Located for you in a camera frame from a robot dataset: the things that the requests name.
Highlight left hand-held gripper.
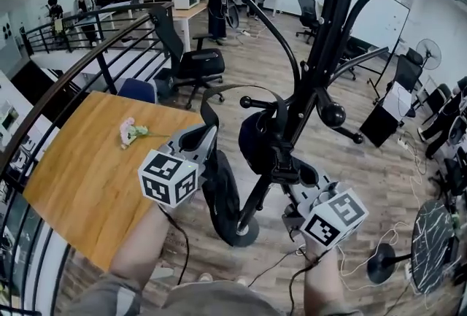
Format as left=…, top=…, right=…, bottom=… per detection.
left=137, top=123, right=220, bottom=209

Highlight black metal coat rack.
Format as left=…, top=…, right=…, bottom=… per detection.
left=236, top=0, right=461, bottom=248

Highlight wooden table with white legs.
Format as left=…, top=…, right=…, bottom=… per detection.
left=22, top=90, right=205, bottom=271

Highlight black floor cable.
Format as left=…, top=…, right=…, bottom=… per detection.
left=247, top=248, right=304, bottom=288

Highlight black cabinet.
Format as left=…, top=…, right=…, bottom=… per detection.
left=359, top=102, right=401, bottom=148

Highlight white floor cable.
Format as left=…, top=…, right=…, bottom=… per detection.
left=337, top=221, right=413, bottom=290

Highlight pink artificial flower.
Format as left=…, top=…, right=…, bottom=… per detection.
left=119, top=117, right=171, bottom=150

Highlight black high-back office chair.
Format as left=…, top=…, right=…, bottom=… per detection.
left=150, top=7, right=226, bottom=110

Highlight black low office chair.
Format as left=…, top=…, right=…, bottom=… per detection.
left=337, top=36, right=369, bottom=81

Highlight person's grey clothing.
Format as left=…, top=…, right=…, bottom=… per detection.
left=65, top=272, right=366, bottom=316

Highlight white box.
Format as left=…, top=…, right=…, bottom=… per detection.
left=381, top=81, right=413, bottom=122

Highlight black office chair with headrest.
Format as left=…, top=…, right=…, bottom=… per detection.
left=393, top=47, right=424, bottom=93

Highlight blue chair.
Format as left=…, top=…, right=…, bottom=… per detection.
left=117, top=77, right=158, bottom=104

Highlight light wooden table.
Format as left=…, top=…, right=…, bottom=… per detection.
left=171, top=0, right=211, bottom=53

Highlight person's right forearm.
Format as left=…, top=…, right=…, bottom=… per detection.
left=302, top=234, right=346, bottom=316

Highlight black bag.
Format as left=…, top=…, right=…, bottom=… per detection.
left=199, top=83, right=324, bottom=247

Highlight white rolling whiteboard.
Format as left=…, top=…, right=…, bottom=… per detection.
left=355, top=0, right=412, bottom=106

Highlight person's left forearm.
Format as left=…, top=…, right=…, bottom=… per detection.
left=109, top=203, right=171, bottom=286

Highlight black metal railing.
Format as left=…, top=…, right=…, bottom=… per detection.
left=0, top=2, right=174, bottom=316

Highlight black standing fan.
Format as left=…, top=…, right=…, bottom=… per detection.
left=415, top=38, right=442, bottom=71

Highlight black mesh office chair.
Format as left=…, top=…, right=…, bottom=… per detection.
left=295, top=0, right=322, bottom=45

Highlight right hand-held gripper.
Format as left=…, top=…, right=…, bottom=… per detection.
left=282, top=161, right=369, bottom=248

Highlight round black marble table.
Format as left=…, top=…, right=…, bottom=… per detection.
left=366, top=199, right=463, bottom=296

